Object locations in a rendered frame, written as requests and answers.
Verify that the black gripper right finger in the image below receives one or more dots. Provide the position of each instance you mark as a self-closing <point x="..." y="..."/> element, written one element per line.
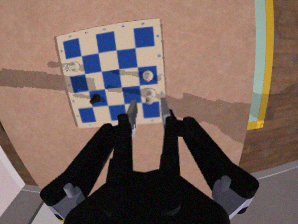
<point x="233" y="188"/>

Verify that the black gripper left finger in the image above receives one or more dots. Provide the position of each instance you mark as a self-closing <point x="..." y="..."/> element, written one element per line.
<point x="75" y="184"/>

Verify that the blue and cream chessboard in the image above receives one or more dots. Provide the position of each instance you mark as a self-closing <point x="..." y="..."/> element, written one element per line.
<point x="112" y="61"/>

